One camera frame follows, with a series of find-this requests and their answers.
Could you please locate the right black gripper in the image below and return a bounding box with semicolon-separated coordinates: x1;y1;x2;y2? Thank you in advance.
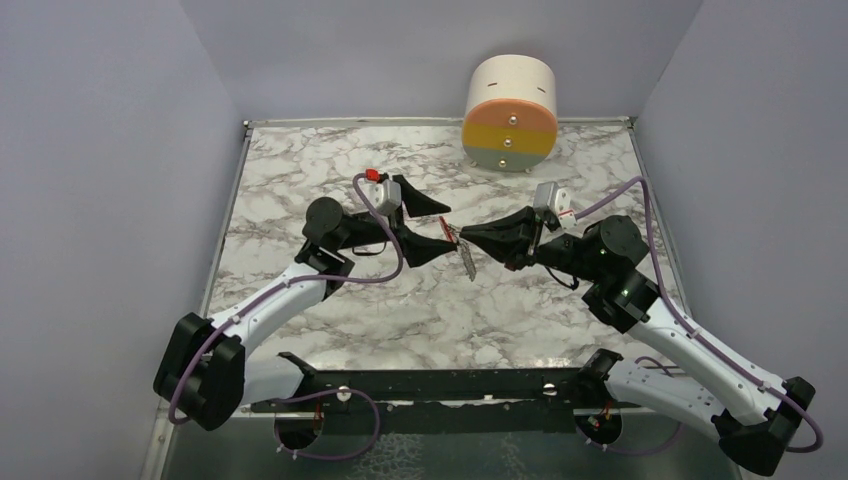
460;205;605;283

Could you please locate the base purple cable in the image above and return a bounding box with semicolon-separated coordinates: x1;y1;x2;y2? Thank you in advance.
272;386;382;462
574;356;690;460

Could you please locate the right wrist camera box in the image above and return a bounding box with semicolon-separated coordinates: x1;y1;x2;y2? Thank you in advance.
532;181;577;232

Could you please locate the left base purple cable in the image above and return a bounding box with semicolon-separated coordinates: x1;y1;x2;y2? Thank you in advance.
272;386;382;462

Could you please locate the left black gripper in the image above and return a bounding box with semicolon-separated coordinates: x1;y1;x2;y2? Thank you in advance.
336;176;457;265

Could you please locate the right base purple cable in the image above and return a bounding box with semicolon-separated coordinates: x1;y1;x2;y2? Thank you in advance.
574;356;690;460

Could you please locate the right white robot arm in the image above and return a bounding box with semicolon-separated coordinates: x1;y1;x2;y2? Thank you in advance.
459;207;815;476

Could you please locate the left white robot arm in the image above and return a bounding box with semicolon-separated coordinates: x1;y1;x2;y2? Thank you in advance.
153;169;457;431

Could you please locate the round pastel drawer cabinet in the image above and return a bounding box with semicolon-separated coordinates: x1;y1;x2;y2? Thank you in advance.
461;54;559;172

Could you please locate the red keychain with metal chain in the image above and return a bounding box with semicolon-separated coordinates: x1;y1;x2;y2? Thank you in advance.
438;216;477;282

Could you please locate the black mounting rail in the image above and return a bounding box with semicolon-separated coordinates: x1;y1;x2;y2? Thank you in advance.
250;367;618;435

